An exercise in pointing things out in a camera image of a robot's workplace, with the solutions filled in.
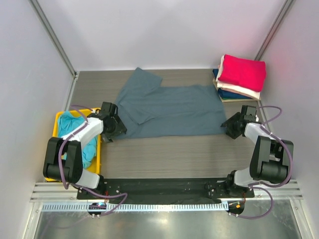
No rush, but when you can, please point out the slate blue t shirt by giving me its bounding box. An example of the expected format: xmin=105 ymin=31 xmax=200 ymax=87
xmin=115 ymin=68 xmax=226 ymax=138

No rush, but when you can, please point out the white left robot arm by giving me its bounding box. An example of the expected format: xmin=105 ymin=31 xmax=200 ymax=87
xmin=43 ymin=102 xmax=127 ymax=199

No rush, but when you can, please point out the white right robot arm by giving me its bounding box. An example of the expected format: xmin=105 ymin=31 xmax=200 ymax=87
xmin=221 ymin=105 xmax=294 ymax=197

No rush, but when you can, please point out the folded cream t shirt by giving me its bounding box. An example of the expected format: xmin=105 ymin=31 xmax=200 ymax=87
xmin=216 ymin=73 xmax=260 ymax=100

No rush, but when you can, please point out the folded green t shirt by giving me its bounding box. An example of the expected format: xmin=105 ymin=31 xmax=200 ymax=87
xmin=220 ymin=97 xmax=255 ymax=103

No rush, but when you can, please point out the folded navy t shirt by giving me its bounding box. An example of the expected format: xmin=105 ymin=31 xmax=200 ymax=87
xmin=212 ymin=69 xmax=252 ymax=99

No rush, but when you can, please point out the yellow plastic bin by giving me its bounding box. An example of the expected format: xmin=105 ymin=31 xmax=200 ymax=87
xmin=43 ymin=108 xmax=103 ymax=183

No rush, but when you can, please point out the folded red t shirt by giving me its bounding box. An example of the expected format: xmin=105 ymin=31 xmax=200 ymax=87
xmin=217 ymin=54 xmax=267 ymax=92

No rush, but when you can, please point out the turquoise t shirt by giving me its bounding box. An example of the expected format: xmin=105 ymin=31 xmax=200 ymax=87
xmin=57 ymin=111 xmax=98 ymax=169

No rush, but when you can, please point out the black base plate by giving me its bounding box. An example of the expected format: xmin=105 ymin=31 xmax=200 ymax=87
xmin=76 ymin=177 xmax=255 ymax=205

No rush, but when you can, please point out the aluminium frame rail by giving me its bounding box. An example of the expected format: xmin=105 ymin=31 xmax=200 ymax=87
xmin=29 ymin=181 xmax=83 ymax=203

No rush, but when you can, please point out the white slotted cable duct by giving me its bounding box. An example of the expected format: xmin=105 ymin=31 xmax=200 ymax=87
xmin=41 ymin=201 xmax=228 ymax=213

